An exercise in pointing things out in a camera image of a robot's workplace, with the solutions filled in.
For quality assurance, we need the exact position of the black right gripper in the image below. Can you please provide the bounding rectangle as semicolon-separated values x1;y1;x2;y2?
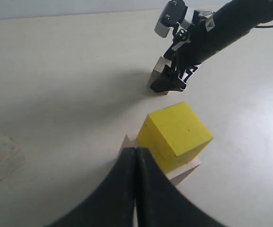
150;35;204;93

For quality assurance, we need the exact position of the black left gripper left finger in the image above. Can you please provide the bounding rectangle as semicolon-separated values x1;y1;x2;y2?
49;148;136;227

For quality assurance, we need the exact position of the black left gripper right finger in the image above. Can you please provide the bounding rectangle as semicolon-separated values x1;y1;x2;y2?
135;148;224;227

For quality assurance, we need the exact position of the medium plain wooden cube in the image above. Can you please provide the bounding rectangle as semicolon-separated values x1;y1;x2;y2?
147;57;171;95

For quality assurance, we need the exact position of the large wooden cube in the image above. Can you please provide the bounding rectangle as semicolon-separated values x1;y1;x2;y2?
116;132;201;186

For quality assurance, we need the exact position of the yellow painted cube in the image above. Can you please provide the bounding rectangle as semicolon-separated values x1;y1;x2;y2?
136;102;214;174

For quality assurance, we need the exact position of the small wooden cube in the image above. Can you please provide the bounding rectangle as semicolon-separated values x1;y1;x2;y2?
0;135;25;180

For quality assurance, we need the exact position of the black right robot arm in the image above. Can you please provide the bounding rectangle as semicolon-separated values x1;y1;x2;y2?
150;0;273;93

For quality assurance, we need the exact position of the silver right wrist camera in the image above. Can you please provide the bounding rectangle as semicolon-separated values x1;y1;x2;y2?
154;0;195;38

